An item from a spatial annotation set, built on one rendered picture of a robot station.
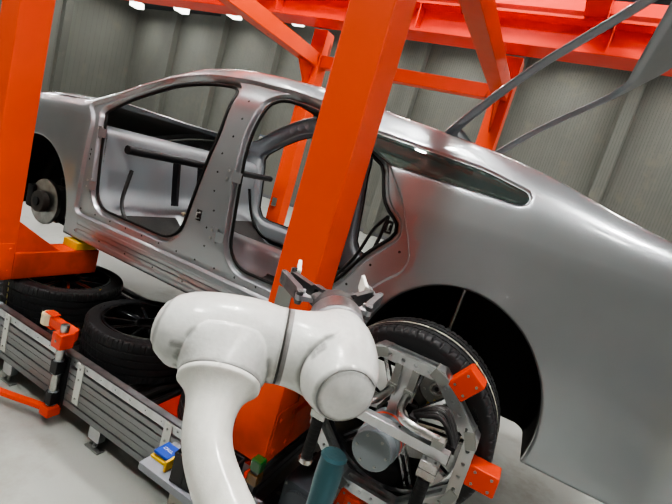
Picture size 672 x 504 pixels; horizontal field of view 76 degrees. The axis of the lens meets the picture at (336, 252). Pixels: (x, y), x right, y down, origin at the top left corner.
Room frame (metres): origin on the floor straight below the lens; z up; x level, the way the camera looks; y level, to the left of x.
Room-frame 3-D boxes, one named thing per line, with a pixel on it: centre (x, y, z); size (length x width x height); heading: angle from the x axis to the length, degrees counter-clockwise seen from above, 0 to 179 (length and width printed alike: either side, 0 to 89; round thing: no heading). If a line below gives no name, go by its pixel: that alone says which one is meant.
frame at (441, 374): (1.35, -0.34, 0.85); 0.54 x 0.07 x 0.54; 66
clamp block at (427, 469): (1.10, -0.41, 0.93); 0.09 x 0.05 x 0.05; 156
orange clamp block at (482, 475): (1.23, -0.63, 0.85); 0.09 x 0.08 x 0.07; 66
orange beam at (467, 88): (4.42, -0.13, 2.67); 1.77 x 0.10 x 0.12; 66
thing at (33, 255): (2.60, 1.71, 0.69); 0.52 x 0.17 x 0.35; 156
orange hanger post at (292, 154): (4.79, 0.76, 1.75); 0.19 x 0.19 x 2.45; 66
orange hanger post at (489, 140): (4.02, -1.01, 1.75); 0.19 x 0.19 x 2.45; 66
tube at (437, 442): (1.20, -0.38, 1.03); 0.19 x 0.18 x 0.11; 156
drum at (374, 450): (1.29, -0.31, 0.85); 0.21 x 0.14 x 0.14; 156
